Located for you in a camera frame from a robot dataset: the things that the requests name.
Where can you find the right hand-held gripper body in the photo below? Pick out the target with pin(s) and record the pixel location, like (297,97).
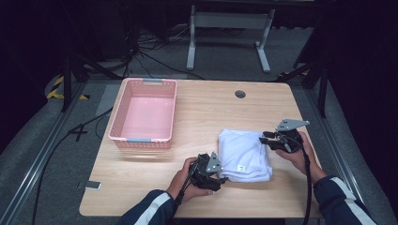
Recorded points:
(291,140)

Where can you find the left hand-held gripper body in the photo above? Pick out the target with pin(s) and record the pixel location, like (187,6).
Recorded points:
(205,173)

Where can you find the white cat-print garment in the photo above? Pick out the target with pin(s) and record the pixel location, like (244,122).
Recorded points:
(241,150)

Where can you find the person's right hand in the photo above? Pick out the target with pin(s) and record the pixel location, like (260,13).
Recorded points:
(300,159)

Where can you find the person's left hand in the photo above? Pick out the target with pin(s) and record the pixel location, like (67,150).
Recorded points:
(181,184)

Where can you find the black metal stand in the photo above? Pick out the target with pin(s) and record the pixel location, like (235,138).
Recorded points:
(67,81)
(322,84)

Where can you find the pink plastic basket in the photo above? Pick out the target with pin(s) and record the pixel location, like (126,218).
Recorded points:
(147,115)

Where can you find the yellow black floor tape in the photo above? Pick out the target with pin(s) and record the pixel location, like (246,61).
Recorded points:
(56,89)

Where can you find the aluminium floor rail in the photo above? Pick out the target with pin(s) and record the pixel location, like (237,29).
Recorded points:
(334,140)
(34,162)

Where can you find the white metal desk frame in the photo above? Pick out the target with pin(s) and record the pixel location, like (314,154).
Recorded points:
(230,20)

